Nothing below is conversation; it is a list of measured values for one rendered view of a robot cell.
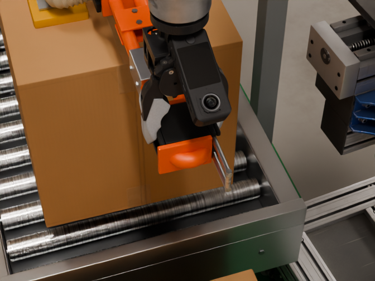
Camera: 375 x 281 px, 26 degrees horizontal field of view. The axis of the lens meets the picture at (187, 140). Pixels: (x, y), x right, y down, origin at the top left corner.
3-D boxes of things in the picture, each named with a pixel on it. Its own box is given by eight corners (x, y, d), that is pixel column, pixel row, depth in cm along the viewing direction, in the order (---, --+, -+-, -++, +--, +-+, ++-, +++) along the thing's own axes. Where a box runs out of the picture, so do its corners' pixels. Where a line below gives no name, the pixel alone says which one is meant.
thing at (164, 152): (143, 131, 114) (142, 106, 110) (193, 120, 116) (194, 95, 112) (159, 175, 109) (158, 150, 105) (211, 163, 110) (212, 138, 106)
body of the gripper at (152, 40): (196, 51, 109) (197, -23, 101) (216, 93, 104) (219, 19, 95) (142, 62, 108) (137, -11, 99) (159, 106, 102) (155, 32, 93)
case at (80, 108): (3, 42, 203) (-28, -101, 174) (158, 13, 211) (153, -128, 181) (46, 228, 164) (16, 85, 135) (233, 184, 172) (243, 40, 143)
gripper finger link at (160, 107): (141, 119, 113) (164, 68, 108) (152, 149, 109) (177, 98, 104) (120, 117, 112) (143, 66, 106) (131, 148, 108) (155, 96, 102)
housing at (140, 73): (127, 72, 123) (126, 49, 119) (171, 63, 124) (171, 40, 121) (139, 103, 118) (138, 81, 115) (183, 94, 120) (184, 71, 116)
